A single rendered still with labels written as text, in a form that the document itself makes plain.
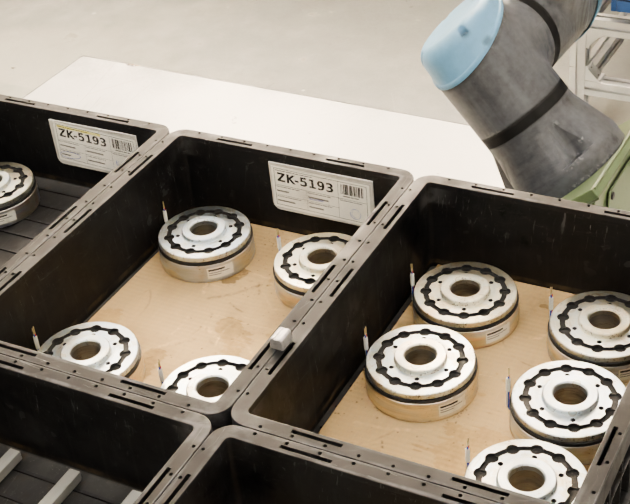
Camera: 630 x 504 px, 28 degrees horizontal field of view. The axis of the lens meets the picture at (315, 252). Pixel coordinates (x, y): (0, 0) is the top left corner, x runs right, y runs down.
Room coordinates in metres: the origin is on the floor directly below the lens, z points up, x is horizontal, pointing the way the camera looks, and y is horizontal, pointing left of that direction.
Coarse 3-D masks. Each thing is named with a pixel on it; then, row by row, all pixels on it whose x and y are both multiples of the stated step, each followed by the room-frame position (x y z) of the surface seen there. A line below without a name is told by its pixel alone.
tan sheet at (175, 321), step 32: (256, 256) 1.12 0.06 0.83; (128, 288) 1.09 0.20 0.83; (160, 288) 1.08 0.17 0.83; (192, 288) 1.08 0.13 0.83; (224, 288) 1.07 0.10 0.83; (256, 288) 1.07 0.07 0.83; (96, 320) 1.04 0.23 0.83; (128, 320) 1.03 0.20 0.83; (160, 320) 1.03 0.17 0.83; (192, 320) 1.02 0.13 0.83; (224, 320) 1.02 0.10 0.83; (256, 320) 1.01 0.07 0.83; (160, 352) 0.98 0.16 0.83; (192, 352) 0.97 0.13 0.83; (224, 352) 0.97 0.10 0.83; (256, 352) 0.96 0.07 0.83; (160, 384) 0.93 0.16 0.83
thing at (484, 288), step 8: (448, 280) 0.99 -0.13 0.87; (456, 280) 0.99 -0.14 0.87; (464, 280) 0.99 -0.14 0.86; (472, 280) 0.99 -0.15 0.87; (480, 280) 0.99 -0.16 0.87; (440, 288) 0.98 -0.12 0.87; (448, 288) 0.98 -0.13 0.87; (480, 288) 0.97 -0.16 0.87; (488, 288) 0.97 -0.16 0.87; (448, 296) 0.97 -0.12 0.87; (456, 296) 0.97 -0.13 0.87; (472, 296) 0.96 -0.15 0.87; (480, 296) 0.96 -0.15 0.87; (488, 296) 0.97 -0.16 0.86; (456, 304) 0.96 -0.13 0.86; (464, 304) 0.96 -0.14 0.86; (472, 304) 0.96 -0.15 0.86
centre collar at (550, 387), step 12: (552, 384) 0.82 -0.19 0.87; (564, 384) 0.83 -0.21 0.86; (576, 384) 0.82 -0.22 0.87; (588, 384) 0.82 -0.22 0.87; (552, 396) 0.81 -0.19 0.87; (588, 396) 0.80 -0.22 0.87; (552, 408) 0.80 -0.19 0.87; (564, 408) 0.79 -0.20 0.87; (576, 408) 0.79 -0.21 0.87; (588, 408) 0.79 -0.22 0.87
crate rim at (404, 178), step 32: (320, 160) 1.14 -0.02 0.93; (352, 160) 1.14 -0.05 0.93; (32, 256) 1.02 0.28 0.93; (352, 256) 0.96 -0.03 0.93; (0, 288) 0.98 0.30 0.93; (320, 288) 0.92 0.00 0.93; (288, 320) 0.88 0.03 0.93; (0, 352) 0.88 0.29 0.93; (32, 352) 0.87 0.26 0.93; (128, 384) 0.82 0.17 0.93; (224, 416) 0.77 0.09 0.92
